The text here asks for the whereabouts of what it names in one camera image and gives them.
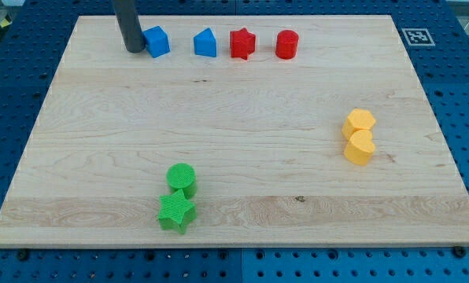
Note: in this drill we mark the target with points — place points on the white fiducial marker tag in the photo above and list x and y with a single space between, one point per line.
418 37

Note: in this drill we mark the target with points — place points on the red star block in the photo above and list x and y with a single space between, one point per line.
242 43

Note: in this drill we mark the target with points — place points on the blue cube block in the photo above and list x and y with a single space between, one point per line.
156 41

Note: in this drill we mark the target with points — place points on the green star block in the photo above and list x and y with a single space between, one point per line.
176 212

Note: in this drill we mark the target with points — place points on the yellow heart block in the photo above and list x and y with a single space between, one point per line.
360 147

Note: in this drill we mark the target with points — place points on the blue triangular prism block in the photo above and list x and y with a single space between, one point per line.
205 43

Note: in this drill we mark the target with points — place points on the wooden board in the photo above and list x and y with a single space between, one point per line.
264 136

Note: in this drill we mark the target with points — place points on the green cylinder block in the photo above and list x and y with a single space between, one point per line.
182 176

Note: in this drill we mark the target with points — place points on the red cylinder block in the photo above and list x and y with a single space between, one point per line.
286 44

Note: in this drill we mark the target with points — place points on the yellow hexagon block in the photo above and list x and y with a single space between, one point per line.
358 119

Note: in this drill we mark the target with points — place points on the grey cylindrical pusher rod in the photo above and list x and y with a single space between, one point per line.
129 24

